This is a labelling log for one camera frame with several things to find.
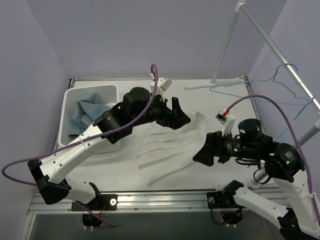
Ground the white plastic bin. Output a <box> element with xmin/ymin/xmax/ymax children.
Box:
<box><xmin>58</xmin><ymin>84</ymin><xmax>120</xmax><ymax>147</ymax></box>

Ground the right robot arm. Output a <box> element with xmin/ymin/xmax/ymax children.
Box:
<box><xmin>193</xmin><ymin>118</ymin><xmax>320</xmax><ymax>240</ymax></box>

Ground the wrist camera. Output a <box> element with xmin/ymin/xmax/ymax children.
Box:
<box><xmin>215</xmin><ymin>109</ymin><xmax>236</xmax><ymax>136</ymax></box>
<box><xmin>154</xmin><ymin>77</ymin><xmax>172</xmax><ymax>102</ymax></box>

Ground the metal clothes rack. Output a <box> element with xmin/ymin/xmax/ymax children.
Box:
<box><xmin>183</xmin><ymin>0</ymin><xmax>320</xmax><ymax>186</ymax></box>

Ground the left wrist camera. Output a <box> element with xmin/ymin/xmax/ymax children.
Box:
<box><xmin>154</xmin><ymin>77</ymin><xmax>172</xmax><ymax>102</ymax></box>

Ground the aluminium mounting rail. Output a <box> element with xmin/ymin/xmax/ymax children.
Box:
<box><xmin>26</xmin><ymin>189</ymin><xmax>288</xmax><ymax>216</ymax></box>

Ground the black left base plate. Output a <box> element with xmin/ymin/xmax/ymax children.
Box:
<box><xmin>66</xmin><ymin>193</ymin><xmax>118</xmax><ymax>211</ymax></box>

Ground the light blue denim skirt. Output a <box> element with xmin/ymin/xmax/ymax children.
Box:
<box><xmin>68</xmin><ymin>92</ymin><xmax>111</xmax><ymax>140</ymax></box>

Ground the white shirt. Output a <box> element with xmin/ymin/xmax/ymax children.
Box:
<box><xmin>136</xmin><ymin>111</ymin><xmax>207</xmax><ymax>185</ymax></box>

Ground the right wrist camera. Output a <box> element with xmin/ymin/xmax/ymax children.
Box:
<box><xmin>215</xmin><ymin>109</ymin><xmax>236</xmax><ymax>136</ymax></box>

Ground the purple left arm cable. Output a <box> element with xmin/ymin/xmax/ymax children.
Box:
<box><xmin>1</xmin><ymin>63</ymin><xmax>160</xmax><ymax>186</ymax></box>

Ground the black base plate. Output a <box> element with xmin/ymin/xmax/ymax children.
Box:
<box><xmin>66</xmin><ymin>193</ymin><xmax>118</xmax><ymax>211</ymax></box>
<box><xmin>206</xmin><ymin>191</ymin><xmax>235</xmax><ymax>209</ymax></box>

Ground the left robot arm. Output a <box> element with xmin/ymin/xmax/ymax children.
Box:
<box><xmin>27</xmin><ymin>87</ymin><xmax>191</xmax><ymax>210</ymax></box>

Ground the blue wire skirt hanger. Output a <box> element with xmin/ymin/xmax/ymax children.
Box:
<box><xmin>209</xmin><ymin>63</ymin><xmax>317</xmax><ymax>106</ymax></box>

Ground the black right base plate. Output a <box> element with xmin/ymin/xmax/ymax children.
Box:
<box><xmin>206</xmin><ymin>191</ymin><xmax>235</xmax><ymax>209</ymax></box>

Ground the blue wire shirt hanger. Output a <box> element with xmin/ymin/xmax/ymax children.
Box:
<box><xmin>275</xmin><ymin>95</ymin><xmax>317</xmax><ymax>141</ymax></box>

